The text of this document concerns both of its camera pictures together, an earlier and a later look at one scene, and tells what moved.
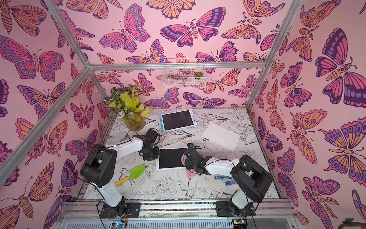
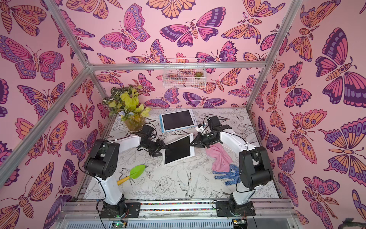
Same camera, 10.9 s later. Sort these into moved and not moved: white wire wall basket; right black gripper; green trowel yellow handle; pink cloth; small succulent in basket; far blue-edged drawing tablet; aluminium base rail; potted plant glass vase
Moved: right black gripper; pink cloth
Not moved: small succulent in basket; potted plant glass vase; far blue-edged drawing tablet; white wire wall basket; green trowel yellow handle; aluminium base rail
